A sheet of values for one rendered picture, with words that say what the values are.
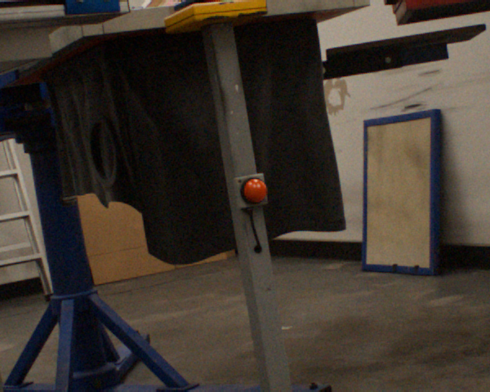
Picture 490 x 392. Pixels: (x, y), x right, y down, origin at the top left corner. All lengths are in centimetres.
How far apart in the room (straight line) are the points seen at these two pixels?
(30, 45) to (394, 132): 364
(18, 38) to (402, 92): 365
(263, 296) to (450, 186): 320
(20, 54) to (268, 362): 63
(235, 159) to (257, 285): 21
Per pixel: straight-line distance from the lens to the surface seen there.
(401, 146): 503
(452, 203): 488
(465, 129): 472
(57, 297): 327
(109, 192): 205
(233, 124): 170
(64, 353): 312
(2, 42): 156
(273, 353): 174
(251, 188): 167
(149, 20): 188
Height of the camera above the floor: 73
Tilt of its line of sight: 3 degrees down
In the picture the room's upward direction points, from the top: 9 degrees counter-clockwise
